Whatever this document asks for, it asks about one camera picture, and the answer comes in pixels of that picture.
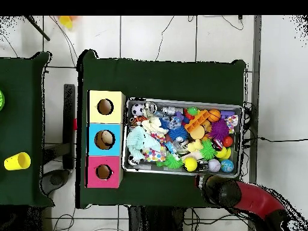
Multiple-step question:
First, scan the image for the shallow metal mesh bin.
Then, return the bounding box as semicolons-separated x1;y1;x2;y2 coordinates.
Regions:
121;97;244;179

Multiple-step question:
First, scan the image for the wooden box with three holes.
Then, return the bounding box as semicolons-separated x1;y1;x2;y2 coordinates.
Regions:
85;90;126;189

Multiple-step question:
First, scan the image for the yellow smiley ball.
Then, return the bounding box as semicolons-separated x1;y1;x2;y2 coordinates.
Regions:
183;157;198;172

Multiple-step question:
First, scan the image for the white baseball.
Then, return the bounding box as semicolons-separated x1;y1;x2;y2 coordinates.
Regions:
208;158;221;173

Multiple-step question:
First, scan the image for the blue globe ball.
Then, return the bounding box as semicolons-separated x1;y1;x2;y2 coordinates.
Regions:
220;159;235;173

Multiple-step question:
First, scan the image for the green tentacle puffer ball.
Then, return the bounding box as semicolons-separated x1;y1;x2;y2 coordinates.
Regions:
199;139;217;161

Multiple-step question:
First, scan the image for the purple spiky ball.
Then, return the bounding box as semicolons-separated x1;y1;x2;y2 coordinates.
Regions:
208;118;230;141

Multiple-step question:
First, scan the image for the orange plastic building block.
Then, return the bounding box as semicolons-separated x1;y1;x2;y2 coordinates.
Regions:
184;109;211;134

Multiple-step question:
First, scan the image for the orange basketball toy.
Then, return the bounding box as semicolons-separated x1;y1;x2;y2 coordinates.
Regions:
207;108;221;123

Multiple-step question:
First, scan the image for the cream white cloth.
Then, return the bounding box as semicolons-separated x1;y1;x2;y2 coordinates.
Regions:
141;116;169;135

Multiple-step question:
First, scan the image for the mint green cloth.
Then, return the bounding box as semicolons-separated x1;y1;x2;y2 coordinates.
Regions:
126;126;161;161

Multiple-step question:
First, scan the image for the black and white soccer ball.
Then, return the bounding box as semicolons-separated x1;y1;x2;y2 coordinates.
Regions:
131;103;144;117

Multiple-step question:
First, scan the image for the dark green table cloth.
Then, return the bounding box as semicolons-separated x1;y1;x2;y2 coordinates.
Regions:
0;51;54;208
76;49;247;214

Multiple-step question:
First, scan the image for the black flat panel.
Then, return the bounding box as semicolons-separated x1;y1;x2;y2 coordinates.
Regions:
63;84;76;170

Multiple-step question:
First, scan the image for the yellow plastic cup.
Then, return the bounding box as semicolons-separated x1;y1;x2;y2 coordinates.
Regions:
4;152;31;171
58;16;73;30

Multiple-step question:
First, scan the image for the black rod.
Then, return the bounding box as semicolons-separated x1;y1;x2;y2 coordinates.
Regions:
25;16;51;42

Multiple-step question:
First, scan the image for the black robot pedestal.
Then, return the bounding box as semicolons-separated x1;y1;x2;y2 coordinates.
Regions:
127;205;186;231

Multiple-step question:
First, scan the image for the black cable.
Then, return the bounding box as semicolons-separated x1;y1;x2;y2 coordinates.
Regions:
242;136;308;143

